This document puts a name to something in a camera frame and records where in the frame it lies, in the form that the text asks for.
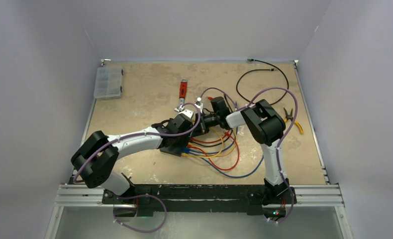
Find yellow black pliers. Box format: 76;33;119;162
284;108;304;134

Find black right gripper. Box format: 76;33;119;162
189;113;220;138

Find yellow ethernet cable upper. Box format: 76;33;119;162
183;126;238;158

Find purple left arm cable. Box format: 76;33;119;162
72;103;202;234

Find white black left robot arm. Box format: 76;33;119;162
71;113;194;204

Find black braided cable teal plug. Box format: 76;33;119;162
236;58;290;107

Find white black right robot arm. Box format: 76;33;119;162
192;96;294;205

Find yellow ethernet cable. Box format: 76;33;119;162
183;126;225;158
183;126;238;158

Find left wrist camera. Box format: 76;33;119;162
178;108;195;120

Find aluminium frame rail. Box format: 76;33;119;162
45;185;353;239

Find clear plastic organizer box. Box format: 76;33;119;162
94;66;123;99

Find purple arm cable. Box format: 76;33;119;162
199;86;299;226
72;103;202;234

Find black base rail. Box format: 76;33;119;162
102;184;297;219

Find black network switch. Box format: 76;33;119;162
159;146;186;157

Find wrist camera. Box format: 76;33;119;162
178;108;195;120
195;97;203;113

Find yellow ethernet cable lower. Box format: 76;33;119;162
183;126;225;158

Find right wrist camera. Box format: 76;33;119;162
195;97;203;113

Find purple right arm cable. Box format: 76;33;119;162
199;86;299;226

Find silver adjustable wrench red handle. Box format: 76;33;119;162
174;79;188;112

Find red ethernet cable lower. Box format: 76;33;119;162
185;131;241;172

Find blue ethernet cable lower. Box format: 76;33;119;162
183;151;265;179

